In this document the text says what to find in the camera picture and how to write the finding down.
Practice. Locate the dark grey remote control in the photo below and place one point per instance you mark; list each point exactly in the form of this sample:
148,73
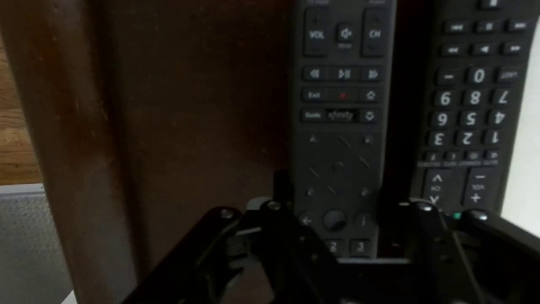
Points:
340,141

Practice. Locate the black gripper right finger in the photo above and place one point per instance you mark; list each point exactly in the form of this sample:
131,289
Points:
474,259

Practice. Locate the white booklet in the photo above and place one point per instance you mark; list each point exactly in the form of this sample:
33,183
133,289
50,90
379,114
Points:
526,169

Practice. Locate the black remote control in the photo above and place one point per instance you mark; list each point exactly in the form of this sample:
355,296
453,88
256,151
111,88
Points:
474,95

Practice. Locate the dark wooden cabinet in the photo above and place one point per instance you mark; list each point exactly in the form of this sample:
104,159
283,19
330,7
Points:
197,112

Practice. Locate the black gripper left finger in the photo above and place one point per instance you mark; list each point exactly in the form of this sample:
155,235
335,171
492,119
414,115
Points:
247,259

